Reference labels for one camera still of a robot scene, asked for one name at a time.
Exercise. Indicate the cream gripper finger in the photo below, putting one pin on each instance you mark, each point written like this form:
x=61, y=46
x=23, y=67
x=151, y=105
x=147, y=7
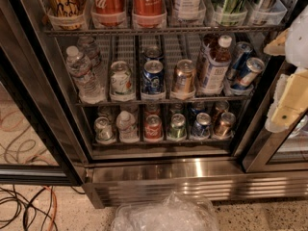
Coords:
x=277, y=46
x=290, y=100

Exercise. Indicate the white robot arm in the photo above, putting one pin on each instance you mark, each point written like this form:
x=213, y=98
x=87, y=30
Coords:
x=296, y=45

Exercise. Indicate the front red bull can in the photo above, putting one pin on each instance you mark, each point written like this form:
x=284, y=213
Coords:
x=251, y=69

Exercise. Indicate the red bull can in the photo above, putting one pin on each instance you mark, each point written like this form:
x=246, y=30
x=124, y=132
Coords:
x=240, y=54
x=251, y=69

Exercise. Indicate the silver green can top shelf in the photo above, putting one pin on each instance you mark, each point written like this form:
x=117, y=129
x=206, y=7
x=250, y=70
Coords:
x=261, y=10

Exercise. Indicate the rear red bull can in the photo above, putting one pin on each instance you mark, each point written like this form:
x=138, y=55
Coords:
x=240, y=54

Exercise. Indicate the copper can bottom shelf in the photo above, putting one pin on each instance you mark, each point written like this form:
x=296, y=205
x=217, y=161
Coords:
x=224, y=124

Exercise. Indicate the blue can bottom shelf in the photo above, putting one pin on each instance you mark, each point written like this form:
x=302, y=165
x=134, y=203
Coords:
x=201, y=126

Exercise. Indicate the copper coloured can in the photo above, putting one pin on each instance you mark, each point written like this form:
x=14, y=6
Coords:
x=183, y=77

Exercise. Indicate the white labelled bottle top shelf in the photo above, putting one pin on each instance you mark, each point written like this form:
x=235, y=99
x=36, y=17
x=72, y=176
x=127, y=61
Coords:
x=186, y=9

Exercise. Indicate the green can bottom shelf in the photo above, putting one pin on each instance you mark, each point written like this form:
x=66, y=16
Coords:
x=177, y=127

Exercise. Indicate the blue pepsi can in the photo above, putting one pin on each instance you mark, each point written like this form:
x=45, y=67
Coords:
x=153, y=77

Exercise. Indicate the red coke can bottom shelf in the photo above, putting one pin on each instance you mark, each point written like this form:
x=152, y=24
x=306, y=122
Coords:
x=153, y=127

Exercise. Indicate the stainless steel fridge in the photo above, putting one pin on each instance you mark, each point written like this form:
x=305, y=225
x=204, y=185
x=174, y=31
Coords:
x=248, y=164

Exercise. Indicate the white green soda can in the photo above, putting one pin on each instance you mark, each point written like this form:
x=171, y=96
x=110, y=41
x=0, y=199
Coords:
x=121, y=78

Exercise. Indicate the small water bottle bottom shelf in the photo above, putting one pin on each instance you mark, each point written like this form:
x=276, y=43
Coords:
x=127, y=127

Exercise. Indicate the silver can bottom shelf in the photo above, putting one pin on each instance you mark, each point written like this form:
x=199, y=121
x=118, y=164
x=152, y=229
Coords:
x=103, y=129

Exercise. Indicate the left glass fridge door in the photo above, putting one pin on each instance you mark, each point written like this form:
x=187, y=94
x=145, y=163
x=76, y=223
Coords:
x=29, y=152

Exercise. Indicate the iced tea bottle white cap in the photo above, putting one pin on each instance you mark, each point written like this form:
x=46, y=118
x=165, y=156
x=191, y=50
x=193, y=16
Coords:
x=214, y=60

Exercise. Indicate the clear plastic bag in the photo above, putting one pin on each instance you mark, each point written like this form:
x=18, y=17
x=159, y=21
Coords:
x=175, y=213

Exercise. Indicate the rear clear water bottle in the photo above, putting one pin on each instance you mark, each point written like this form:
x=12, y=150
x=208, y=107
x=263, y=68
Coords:
x=89, y=46

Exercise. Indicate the clear water bottle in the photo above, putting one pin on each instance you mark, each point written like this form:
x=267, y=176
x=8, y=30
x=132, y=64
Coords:
x=89, y=46
x=79, y=67

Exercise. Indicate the front clear water bottle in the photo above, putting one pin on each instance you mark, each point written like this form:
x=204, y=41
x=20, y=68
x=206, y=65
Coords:
x=79, y=67

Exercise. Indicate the middle wire shelf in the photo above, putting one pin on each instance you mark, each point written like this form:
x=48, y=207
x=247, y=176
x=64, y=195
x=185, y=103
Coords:
x=166, y=101

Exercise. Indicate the wire shelf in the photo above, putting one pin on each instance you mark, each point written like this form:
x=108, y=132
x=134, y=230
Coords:
x=163, y=31
x=166, y=101

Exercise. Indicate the top wire shelf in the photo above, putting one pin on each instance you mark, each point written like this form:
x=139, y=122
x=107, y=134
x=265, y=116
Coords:
x=163, y=31

